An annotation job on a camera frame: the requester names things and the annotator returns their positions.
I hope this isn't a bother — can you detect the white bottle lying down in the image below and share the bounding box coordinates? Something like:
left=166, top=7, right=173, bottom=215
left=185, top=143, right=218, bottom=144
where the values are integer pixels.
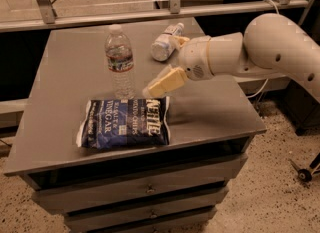
left=151, top=23, right=184, bottom=62

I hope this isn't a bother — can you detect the metal railing frame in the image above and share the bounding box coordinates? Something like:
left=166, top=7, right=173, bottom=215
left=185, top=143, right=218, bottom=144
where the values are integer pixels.
left=0, top=0, right=320, bottom=33

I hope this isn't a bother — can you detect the clear plastic water bottle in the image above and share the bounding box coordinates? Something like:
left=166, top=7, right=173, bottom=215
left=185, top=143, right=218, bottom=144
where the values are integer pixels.
left=105, top=24, right=135, bottom=99

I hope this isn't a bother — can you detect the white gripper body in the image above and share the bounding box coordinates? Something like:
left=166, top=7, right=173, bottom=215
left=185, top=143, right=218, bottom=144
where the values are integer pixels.
left=178, top=36, right=213, bottom=81

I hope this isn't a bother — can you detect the blue Kettle chip bag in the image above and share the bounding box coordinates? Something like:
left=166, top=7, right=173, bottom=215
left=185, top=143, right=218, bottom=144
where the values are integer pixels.
left=76, top=97, right=170, bottom=149

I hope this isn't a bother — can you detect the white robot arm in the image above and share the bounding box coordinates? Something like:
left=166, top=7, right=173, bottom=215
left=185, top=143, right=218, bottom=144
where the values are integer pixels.
left=142, top=13, right=320, bottom=101

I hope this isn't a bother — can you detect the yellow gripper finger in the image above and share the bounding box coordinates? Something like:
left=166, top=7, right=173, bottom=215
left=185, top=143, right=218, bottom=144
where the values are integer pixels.
left=142, top=65, right=188, bottom=98
left=169, top=36, right=190, bottom=49

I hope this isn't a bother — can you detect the black caster wheel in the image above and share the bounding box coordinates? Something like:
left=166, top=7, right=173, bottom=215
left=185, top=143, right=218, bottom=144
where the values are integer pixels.
left=290, top=153, right=320, bottom=182

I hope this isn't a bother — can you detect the grey drawer cabinet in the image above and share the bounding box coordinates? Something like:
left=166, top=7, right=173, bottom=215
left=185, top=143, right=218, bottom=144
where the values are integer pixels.
left=4, top=27, right=265, bottom=233

